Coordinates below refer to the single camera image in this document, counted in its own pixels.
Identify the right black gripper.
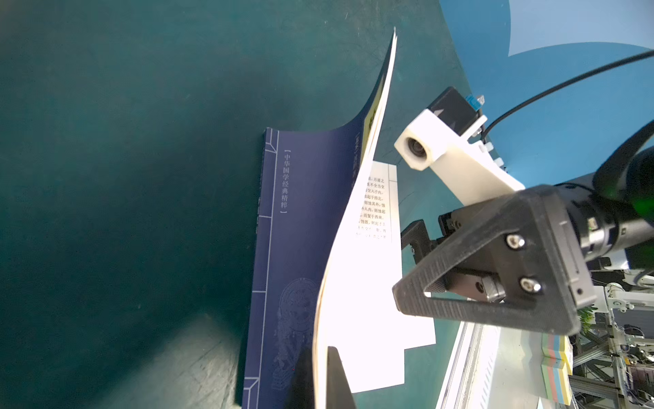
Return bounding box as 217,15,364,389
393,185,596,336

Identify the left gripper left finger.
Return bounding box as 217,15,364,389
284,349,315,409

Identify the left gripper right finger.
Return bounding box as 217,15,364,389
325,346,355,409

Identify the dark blue book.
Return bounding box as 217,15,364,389
242,27,437,409

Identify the colourful sticky note stack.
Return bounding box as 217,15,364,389
541,334,573,406

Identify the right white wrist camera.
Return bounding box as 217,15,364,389
394,87,525,206

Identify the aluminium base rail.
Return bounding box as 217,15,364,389
436,323,543,408

